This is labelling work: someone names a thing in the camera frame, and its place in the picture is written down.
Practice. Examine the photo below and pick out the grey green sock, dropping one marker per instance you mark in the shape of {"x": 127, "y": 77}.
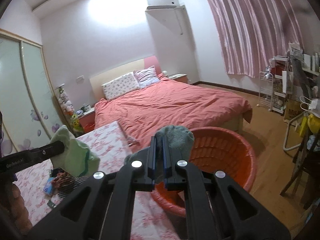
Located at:
{"x": 173, "y": 143}

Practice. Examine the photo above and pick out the brown satin scrunchie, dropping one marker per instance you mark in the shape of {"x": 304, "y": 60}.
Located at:
{"x": 63, "y": 182}

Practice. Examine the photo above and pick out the white air conditioner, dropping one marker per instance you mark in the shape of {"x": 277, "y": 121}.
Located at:
{"x": 161, "y": 4}

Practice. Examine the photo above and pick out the bed with red duvet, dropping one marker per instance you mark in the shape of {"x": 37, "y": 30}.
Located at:
{"x": 141, "y": 113}

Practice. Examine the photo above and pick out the white wire rack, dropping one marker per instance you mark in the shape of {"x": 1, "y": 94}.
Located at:
{"x": 265, "y": 94}

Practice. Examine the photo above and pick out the bedside table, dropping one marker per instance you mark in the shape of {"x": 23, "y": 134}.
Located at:
{"x": 87, "y": 120}
{"x": 179, "y": 77}

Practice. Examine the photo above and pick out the beige pink headboard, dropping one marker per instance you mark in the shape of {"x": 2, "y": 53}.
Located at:
{"x": 108, "y": 75}

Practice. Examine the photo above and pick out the person's left hand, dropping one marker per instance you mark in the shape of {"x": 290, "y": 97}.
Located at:
{"x": 13, "y": 204}

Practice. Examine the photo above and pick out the glass sliding wardrobe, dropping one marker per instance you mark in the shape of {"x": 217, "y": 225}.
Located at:
{"x": 29, "y": 111}

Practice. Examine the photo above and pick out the dark wooden chair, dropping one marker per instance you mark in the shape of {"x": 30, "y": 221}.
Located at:
{"x": 306, "y": 161}

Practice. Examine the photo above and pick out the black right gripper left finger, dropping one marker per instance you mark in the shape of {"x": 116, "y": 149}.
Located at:
{"x": 101, "y": 207}

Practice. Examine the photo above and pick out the orange plastic laundry basket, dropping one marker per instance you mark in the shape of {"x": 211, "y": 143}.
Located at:
{"x": 217, "y": 148}

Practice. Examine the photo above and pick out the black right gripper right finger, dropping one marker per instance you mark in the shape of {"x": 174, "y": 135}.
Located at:
{"x": 216, "y": 206}

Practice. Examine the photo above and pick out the hanging plush toys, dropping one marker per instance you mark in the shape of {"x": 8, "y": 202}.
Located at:
{"x": 64, "y": 101}

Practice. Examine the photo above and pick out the pink striped pillow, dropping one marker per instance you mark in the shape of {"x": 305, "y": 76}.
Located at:
{"x": 146, "y": 76}

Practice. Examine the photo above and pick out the light green cloth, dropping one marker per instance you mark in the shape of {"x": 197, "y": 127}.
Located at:
{"x": 77, "y": 159}

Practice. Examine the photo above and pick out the white floral pillow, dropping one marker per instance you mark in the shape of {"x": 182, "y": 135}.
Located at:
{"x": 120, "y": 86}

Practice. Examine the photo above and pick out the left bedside table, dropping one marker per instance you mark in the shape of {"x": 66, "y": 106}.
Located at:
{"x": 87, "y": 120}

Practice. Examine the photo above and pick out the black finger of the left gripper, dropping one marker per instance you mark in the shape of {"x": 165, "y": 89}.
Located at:
{"x": 19, "y": 161}

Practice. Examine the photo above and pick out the right bedside table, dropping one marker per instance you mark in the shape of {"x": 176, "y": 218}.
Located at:
{"x": 179, "y": 77}

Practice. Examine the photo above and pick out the white shelf cart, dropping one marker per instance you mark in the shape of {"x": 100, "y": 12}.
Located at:
{"x": 282, "y": 73}

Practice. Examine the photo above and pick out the blue small box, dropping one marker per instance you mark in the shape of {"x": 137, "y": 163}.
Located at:
{"x": 49, "y": 188}

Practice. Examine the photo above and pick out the pink striped curtain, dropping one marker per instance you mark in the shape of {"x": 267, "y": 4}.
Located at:
{"x": 251, "y": 32}

